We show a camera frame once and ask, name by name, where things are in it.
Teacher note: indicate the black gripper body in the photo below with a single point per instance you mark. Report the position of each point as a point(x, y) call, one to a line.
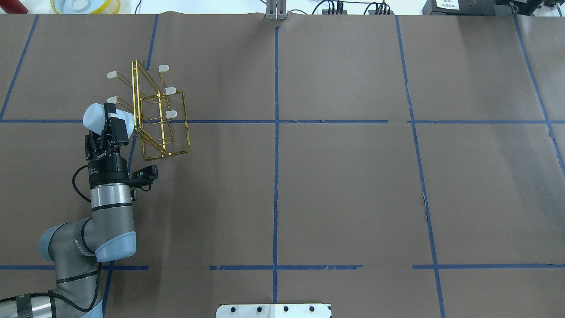
point(107, 170)

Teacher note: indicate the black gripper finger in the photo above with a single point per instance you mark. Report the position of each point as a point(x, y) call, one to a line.
point(115, 130)

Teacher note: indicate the light blue plastic cup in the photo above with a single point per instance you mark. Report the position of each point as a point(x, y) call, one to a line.
point(94, 119)

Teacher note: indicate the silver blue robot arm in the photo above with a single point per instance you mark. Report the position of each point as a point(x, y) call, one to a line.
point(78, 249)

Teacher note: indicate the red cylinder bottle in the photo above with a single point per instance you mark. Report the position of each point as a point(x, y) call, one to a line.
point(13, 7)

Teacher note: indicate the black device box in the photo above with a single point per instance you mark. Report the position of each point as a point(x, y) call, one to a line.
point(480, 7)

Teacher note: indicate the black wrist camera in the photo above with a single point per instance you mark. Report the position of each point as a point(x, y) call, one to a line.
point(144, 178)

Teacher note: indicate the gold wire cup holder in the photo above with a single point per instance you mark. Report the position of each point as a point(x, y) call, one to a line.
point(159, 111)

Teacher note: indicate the aluminium frame post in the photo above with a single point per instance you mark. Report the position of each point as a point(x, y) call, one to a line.
point(276, 9)

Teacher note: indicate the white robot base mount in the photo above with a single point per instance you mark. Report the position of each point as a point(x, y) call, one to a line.
point(285, 310)

